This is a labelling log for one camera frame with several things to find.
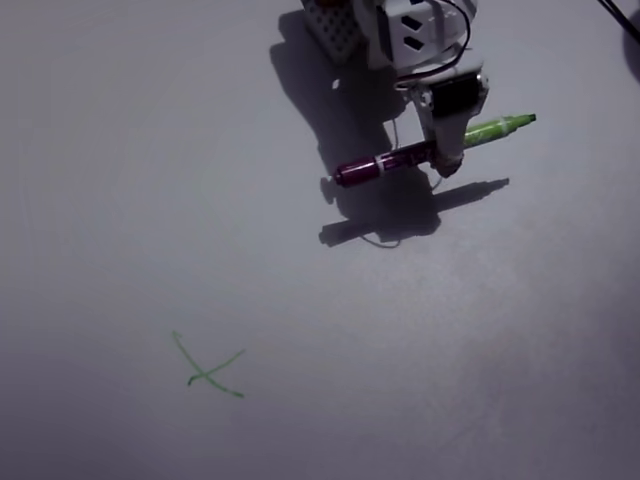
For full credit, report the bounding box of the green drawn X mark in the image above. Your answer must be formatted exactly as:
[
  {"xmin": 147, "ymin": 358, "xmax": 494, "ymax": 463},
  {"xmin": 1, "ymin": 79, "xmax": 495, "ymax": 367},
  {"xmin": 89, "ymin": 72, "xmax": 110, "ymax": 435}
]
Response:
[{"xmin": 171, "ymin": 329, "xmax": 247, "ymax": 400}]

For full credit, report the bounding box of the black cable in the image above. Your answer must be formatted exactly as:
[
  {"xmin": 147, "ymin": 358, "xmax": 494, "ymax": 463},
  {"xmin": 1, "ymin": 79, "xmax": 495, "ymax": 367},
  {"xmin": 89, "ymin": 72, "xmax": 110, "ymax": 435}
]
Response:
[{"xmin": 596, "ymin": 0, "xmax": 640, "ymax": 45}]

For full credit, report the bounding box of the red black servo wire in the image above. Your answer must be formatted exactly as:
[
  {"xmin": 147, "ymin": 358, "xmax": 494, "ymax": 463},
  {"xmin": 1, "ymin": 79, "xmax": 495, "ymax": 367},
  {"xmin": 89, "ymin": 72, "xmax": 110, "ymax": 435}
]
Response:
[{"xmin": 397, "ymin": 0, "xmax": 475, "ymax": 91}]

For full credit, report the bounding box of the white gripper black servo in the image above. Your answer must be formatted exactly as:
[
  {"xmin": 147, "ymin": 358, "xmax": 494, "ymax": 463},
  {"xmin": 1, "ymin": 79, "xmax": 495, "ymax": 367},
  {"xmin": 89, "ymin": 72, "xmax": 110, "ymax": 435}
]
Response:
[{"xmin": 398, "ymin": 62, "xmax": 491, "ymax": 179}]

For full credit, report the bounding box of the green marker maroon cap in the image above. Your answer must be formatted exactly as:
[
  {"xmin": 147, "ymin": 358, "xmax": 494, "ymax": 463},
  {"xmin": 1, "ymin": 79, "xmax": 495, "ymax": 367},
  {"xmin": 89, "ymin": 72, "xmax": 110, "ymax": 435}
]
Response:
[{"xmin": 333, "ymin": 112, "xmax": 538, "ymax": 190}]

